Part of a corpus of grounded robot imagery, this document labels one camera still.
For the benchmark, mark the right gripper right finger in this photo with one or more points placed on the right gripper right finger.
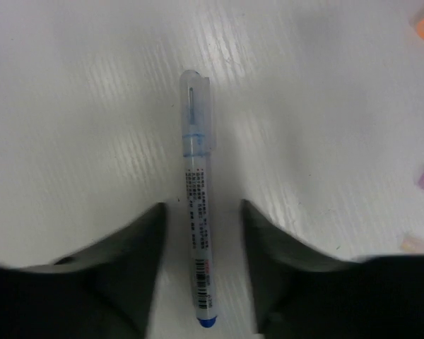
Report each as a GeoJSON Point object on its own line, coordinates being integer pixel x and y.
{"type": "Point", "coordinates": [300, 292]}

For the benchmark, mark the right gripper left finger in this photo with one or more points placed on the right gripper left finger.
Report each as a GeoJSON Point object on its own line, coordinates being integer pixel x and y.
{"type": "Point", "coordinates": [104, 290]}

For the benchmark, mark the blue clear pen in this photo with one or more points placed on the blue clear pen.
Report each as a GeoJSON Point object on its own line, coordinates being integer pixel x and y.
{"type": "Point", "coordinates": [195, 105]}

